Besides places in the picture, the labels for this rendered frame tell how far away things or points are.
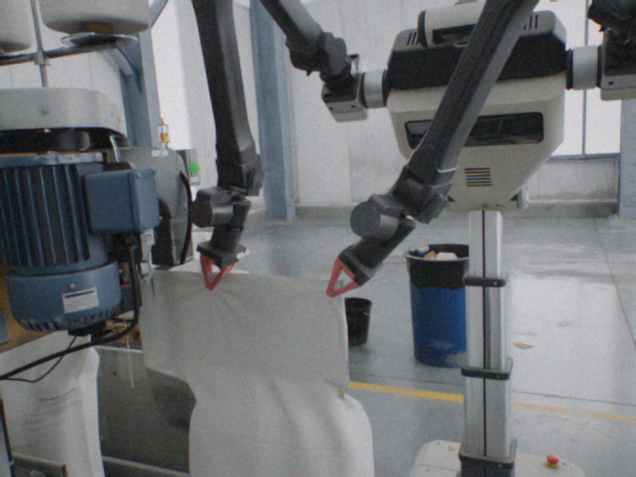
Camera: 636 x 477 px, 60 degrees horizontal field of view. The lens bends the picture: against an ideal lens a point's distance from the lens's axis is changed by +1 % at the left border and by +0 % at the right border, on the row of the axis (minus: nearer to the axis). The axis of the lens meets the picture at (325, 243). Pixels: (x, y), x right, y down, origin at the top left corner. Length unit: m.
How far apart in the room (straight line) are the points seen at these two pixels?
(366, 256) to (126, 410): 1.16
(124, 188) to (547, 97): 0.84
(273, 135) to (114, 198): 9.04
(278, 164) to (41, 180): 9.04
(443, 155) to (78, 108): 0.52
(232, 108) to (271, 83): 8.85
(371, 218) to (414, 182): 0.10
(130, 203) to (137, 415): 1.16
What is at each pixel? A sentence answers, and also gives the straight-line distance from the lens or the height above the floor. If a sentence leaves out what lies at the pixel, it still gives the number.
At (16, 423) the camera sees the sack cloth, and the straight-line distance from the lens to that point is 1.54.
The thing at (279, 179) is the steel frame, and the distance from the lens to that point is 9.82.
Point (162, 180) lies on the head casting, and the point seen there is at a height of 1.26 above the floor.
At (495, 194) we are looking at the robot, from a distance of 1.43.
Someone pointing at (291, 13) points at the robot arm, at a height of 1.57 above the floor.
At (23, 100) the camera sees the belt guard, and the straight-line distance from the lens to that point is 0.82.
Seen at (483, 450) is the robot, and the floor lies 0.46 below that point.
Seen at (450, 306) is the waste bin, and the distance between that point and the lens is 3.21.
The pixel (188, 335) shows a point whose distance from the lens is 1.24.
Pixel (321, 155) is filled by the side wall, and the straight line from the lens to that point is 9.72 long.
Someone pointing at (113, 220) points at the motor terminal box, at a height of 1.24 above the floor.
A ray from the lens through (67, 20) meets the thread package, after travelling 0.99.
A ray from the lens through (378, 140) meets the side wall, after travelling 9.35.
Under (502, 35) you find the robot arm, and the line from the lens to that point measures 0.82.
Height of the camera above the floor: 1.33
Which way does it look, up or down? 10 degrees down
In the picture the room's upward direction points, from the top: 4 degrees counter-clockwise
